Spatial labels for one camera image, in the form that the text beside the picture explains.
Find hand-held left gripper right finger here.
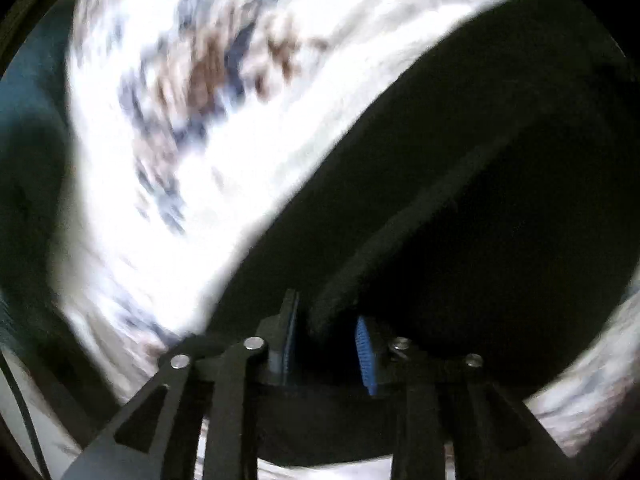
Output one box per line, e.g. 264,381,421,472
354,316,571,480

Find teal pillow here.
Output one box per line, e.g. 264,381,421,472
0,5,76,311

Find floral printed bed sheet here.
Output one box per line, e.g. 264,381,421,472
50,0,640,480

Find black cable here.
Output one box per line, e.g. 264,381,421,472
0,355,53,480

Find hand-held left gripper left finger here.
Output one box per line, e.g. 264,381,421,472
62,290,301,480

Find black pants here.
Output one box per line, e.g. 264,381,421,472
205,0,640,466

